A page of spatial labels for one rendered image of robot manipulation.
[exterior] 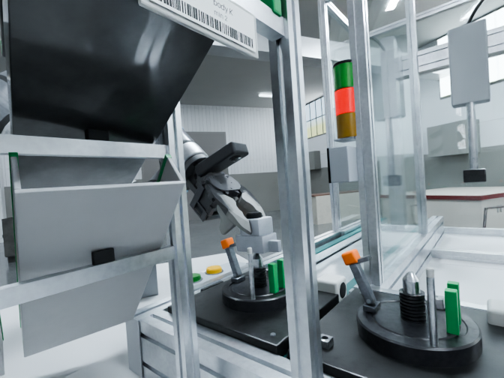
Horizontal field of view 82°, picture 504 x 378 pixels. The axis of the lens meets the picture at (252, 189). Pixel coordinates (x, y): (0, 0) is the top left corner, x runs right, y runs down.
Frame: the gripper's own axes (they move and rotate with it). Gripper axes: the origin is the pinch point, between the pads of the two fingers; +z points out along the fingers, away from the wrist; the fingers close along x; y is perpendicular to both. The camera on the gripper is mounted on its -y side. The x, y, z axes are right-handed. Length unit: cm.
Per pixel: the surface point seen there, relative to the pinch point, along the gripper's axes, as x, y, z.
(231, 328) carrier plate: 11.6, 8.2, 11.4
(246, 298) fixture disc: 5.7, 8.0, 8.6
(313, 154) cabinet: -965, 246, -430
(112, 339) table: 13.7, 40.1, -7.7
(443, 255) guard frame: -82, 5, 30
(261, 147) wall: -896, 337, -608
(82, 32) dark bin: 32.9, -22.0, -2.6
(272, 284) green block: 1.9, 5.0, 9.6
